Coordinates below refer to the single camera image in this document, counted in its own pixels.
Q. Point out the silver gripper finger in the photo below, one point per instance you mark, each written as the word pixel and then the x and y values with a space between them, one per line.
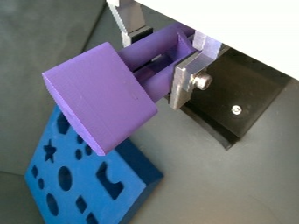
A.
pixel 130 19

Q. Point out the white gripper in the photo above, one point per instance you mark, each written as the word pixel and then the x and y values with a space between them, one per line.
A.
pixel 260 27

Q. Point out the purple three prong object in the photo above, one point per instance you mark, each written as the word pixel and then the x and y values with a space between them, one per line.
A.
pixel 106 88

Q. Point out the black curved fixture stand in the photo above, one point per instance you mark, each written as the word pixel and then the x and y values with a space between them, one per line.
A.
pixel 244 89

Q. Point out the blue foam shape-cutout block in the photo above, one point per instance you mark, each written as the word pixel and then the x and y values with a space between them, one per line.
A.
pixel 82 188

